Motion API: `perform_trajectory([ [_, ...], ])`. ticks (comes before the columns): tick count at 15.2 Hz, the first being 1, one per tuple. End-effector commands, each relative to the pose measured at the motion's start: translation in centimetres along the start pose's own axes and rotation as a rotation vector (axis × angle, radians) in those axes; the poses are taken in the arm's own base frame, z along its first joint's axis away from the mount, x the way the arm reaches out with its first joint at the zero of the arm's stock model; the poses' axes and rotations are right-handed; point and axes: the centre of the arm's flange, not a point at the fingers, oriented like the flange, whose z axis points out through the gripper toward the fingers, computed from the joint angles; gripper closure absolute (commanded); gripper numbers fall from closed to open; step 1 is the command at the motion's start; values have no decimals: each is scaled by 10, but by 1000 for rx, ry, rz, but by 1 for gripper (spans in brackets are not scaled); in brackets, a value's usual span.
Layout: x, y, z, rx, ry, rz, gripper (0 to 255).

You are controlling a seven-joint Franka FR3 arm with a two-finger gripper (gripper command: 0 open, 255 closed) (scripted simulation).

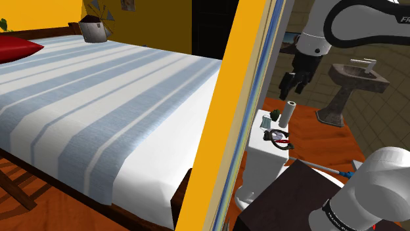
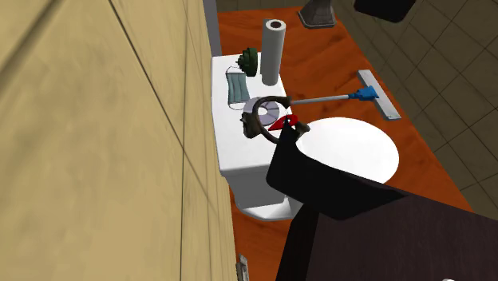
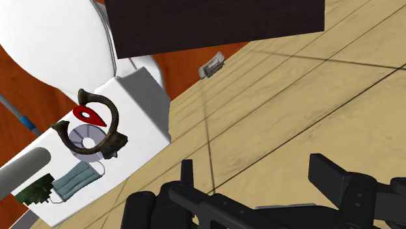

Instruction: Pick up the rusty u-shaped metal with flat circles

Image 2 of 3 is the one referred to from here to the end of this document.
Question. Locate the brown curved headband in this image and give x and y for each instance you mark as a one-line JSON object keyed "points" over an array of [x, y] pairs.
{"points": [[250, 128]]}

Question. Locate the white toilet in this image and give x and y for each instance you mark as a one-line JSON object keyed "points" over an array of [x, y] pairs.
{"points": [[241, 151]]}

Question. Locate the red flat object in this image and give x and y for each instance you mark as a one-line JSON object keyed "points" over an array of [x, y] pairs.
{"points": [[277, 125]]}

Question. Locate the silver disc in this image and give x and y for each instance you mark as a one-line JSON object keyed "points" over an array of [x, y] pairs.
{"points": [[269, 113]]}

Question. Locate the blue face mask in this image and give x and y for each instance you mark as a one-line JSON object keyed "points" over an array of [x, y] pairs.
{"points": [[237, 87]]}

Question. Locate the dark green ridged object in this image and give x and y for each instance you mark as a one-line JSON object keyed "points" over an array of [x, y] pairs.
{"points": [[249, 62]]}

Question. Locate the white paper towel roll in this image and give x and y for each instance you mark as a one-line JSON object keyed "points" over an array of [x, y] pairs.
{"points": [[271, 54]]}

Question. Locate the orange rug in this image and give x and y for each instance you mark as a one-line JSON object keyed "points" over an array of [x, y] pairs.
{"points": [[319, 66]]}

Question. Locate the grey squeegee with blue joint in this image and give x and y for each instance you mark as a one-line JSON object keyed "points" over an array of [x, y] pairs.
{"points": [[366, 93]]}

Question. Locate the black rounded object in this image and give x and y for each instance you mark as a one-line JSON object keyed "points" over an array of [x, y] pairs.
{"points": [[385, 9]]}

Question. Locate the grey pedestal base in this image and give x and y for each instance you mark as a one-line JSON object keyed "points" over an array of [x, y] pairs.
{"points": [[318, 15]]}

